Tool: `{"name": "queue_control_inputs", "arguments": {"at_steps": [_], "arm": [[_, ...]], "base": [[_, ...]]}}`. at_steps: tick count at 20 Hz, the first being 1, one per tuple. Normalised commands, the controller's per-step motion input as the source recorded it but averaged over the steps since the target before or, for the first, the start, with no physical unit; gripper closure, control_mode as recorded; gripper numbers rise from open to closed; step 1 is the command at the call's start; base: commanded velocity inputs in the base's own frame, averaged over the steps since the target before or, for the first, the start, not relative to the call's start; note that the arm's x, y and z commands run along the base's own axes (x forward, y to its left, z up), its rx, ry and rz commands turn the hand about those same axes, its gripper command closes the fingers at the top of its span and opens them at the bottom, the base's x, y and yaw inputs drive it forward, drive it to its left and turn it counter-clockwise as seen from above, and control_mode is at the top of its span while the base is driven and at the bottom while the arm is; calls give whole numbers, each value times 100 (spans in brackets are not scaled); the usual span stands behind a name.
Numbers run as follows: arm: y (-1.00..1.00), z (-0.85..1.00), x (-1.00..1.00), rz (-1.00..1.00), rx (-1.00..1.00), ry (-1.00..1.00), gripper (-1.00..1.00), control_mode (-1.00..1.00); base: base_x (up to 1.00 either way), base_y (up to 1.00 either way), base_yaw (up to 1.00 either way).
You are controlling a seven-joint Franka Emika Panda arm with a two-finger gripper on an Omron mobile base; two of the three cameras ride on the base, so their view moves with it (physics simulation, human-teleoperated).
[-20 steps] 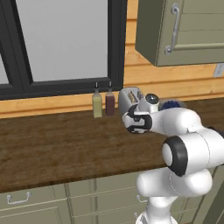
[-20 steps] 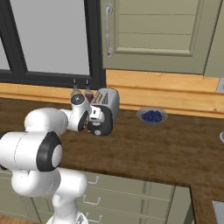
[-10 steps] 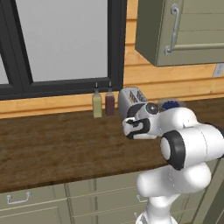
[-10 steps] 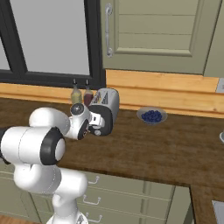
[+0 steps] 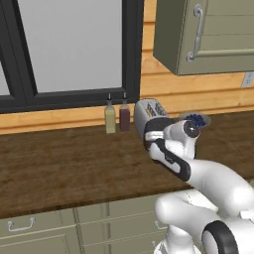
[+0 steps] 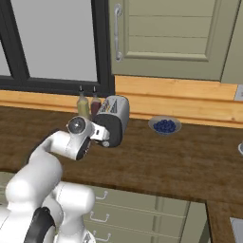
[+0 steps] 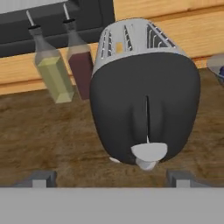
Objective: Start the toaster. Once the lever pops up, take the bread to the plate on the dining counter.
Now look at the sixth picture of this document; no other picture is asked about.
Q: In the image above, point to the olive green cupboard door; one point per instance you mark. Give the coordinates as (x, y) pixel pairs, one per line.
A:
(171, 66)

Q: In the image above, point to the grey bowl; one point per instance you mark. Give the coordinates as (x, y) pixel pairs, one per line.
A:
(164, 133)

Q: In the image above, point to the yellow-green sauce bottle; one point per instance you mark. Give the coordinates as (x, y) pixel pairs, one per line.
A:
(83, 107)

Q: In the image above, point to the black framed window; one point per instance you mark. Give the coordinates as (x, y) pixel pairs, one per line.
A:
(102, 47)

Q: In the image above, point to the white wall socket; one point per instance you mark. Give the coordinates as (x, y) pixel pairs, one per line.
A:
(239, 93)

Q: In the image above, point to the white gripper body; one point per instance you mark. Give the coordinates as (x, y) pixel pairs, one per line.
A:
(102, 133)

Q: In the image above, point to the grey sink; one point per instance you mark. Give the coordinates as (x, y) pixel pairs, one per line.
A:
(238, 231)

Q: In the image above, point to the dark red sauce bottle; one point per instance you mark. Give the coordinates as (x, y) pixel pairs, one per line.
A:
(95, 106)

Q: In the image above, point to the plain olive cupboard door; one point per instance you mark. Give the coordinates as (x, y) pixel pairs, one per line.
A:
(234, 47)

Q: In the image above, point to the olive drawer front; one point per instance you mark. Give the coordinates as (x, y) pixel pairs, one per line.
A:
(133, 199)
(139, 218)
(136, 235)

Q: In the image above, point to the silver and black toaster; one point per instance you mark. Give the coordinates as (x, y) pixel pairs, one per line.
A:
(118, 123)

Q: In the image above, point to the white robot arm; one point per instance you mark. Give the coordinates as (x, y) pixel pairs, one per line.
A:
(38, 177)

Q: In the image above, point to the blueberries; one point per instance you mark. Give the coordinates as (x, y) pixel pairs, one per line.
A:
(164, 125)

